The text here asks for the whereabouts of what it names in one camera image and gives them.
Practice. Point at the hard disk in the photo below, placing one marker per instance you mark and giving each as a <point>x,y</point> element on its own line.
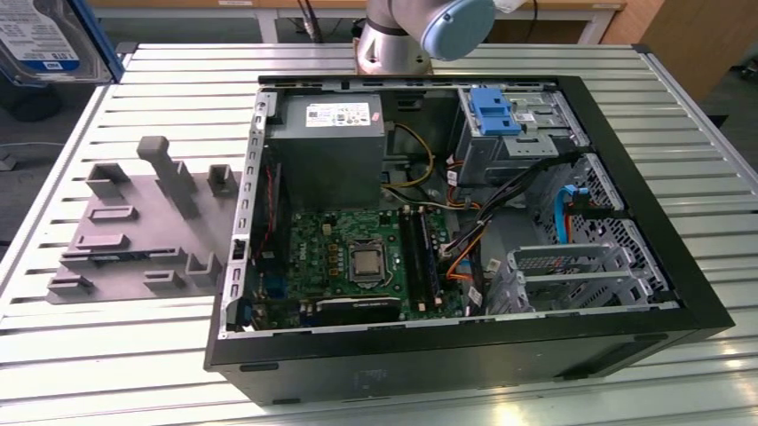
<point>42,40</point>

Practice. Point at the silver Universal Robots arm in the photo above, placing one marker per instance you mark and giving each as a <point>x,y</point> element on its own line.
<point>385,49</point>

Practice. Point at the metal disk bay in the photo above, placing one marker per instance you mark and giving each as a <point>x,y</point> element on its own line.
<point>635,270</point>

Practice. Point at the silver CPU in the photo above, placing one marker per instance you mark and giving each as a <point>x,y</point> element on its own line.
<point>369,262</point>

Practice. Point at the black RAM stick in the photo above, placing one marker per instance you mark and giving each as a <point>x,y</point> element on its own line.
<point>429,257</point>

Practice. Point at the grey power supply unit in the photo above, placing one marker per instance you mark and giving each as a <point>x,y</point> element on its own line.
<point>326,168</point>

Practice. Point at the green motherboard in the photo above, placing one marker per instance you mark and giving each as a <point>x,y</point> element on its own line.
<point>314,257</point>

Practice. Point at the black graphics card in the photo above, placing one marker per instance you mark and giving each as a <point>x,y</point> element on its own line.
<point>356,310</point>

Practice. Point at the metal optical drive cage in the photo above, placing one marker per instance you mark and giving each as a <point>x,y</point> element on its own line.
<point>528,146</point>

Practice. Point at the blue drive latch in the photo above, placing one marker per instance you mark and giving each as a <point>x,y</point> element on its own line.
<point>495,115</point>

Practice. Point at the black PC case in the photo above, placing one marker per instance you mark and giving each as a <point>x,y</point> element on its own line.
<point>475,364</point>

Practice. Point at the grey parts rack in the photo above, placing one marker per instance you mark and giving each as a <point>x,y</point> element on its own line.
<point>149,239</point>

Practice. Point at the green RAM stick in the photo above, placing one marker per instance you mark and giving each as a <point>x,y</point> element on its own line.
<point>120,257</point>

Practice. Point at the wooden workbench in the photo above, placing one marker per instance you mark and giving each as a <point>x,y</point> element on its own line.
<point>208,4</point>

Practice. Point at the black mesh waste bin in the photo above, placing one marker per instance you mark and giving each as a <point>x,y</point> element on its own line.
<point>35,104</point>

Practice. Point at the grey floor box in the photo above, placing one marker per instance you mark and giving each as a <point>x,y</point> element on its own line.
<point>7,162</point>

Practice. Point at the wooden cabinet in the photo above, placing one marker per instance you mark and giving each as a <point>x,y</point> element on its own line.
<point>681,35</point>

